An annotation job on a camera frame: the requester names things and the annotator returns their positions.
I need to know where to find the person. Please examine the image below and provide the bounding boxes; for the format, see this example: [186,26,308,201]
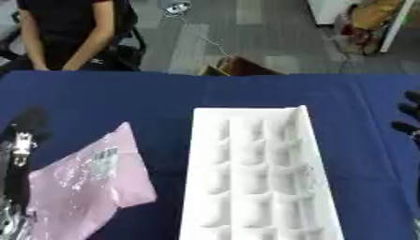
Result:
[14,0,130,71]

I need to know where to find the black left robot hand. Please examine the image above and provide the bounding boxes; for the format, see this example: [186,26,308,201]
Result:
[0,106,54,211]

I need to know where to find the yellow bag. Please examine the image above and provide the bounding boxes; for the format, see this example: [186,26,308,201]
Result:
[349,0,407,31]

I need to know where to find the brown cardboard box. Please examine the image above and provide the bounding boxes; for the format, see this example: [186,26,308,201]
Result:
[197,55,286,77]

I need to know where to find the white foam tray box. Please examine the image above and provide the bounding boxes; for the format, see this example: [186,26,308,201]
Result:
[177,105,347,240]

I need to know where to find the white cabinet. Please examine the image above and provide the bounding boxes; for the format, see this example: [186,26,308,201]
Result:
[305,0,420,54]

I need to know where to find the pink plastic bag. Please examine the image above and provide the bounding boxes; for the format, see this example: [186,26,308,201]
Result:
[26,121,159,240]

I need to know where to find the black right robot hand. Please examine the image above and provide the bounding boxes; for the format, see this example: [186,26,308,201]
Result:
[388,89,420,137]

